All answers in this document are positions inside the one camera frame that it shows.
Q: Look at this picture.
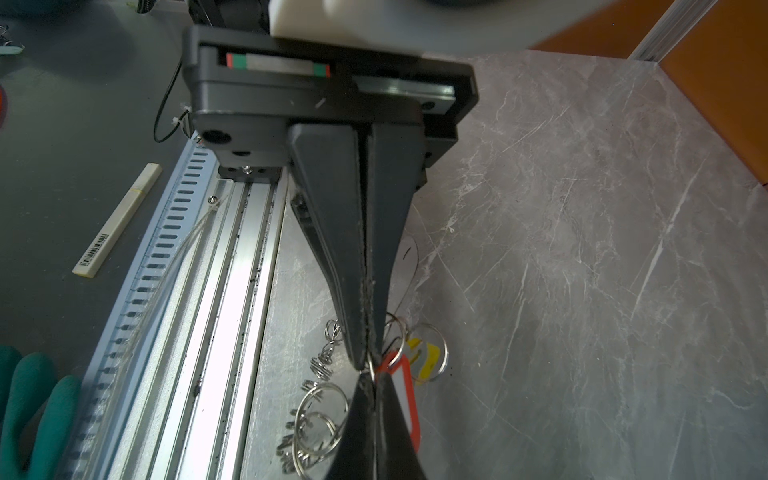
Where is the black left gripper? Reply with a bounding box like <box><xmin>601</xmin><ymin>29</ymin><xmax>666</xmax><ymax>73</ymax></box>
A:
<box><xmin>182</xmin><ymin>25</ymin><xmax>479</xmax><ymax>369</ymax></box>

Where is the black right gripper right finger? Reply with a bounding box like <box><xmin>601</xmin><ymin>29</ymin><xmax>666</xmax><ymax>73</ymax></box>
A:
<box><xmin>375</xmin><ymin>372</ymin><xmax>426</xmax><ymax>480</ymax></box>

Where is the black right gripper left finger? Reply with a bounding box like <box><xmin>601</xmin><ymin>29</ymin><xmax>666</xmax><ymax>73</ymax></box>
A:
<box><xmin>325</xmin><ymin>373</ymin><xmax>375</xmax><ymax>480</ymax></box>

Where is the metal key holder with rings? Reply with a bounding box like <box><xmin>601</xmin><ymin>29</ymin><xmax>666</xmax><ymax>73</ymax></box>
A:
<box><xmin>275</xmin><ymin>236</ymin><xmax>450</xmax><ymax>480</ymax></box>

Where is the red key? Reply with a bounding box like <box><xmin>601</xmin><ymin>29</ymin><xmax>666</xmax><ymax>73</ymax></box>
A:
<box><xmin>379</xmin><ymin>352</ymin><xmax>421</xmax><ymax>452</ymax></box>

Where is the white barcode label strip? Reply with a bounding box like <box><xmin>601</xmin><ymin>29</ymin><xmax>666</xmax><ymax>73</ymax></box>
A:
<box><xmin>72</xmin><ymin>163</ymin><xmax>162</xmax><ymax>278</ymax></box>

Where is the green work glove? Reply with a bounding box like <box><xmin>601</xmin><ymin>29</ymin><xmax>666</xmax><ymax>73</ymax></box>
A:
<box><xmin>1</xmin><ymin>345</ymin><xmax>81</xmax><ymax>479</ymax></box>

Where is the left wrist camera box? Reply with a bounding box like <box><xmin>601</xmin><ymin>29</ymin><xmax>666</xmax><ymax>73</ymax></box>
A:
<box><xmin>268</xmin><ymin>0</ymin><xmax>609</xmax><ymax>55</ymax></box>

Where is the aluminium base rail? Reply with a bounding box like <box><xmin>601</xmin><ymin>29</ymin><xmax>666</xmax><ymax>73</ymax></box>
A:
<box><xmin>59</xmin><ymin>141</ymin><xmax>288</xmax><ymax>479</ymax></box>

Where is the aluminium corner post left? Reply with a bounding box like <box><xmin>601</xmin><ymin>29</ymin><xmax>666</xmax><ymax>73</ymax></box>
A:
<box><xmin>628</xmin><ymin>0</ymin><xmax>717</xmax><ymax>63</ymax></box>

